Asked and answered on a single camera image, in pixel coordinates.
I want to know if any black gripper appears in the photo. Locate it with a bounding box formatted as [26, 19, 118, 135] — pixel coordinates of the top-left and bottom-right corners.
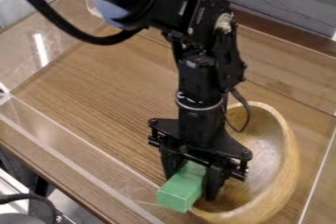
[148, 106, 254, 200]

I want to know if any green block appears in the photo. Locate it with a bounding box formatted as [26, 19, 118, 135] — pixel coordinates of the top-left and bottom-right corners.
[156, 161, 207, 213]

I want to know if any brown wooden bowl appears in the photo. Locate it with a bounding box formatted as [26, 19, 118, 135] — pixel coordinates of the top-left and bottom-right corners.
[192, 101, 299, 224]

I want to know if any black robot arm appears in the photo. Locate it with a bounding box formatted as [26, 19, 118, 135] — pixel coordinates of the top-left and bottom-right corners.
[94, 0, 252, 200]

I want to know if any clear acrylic tray wall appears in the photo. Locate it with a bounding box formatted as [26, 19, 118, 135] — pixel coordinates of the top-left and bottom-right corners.
[0, 94, 179, 224]

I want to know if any black cable lower left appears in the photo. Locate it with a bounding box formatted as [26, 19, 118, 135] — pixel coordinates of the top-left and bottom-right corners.
[0, 193, 63, 224]

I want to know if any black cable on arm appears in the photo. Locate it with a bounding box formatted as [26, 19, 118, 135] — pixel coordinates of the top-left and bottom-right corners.
[0, 0, 142, 46]

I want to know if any clear acrylic corner bracket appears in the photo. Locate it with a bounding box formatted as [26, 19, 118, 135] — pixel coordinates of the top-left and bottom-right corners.
[86, 0, 104, 19]

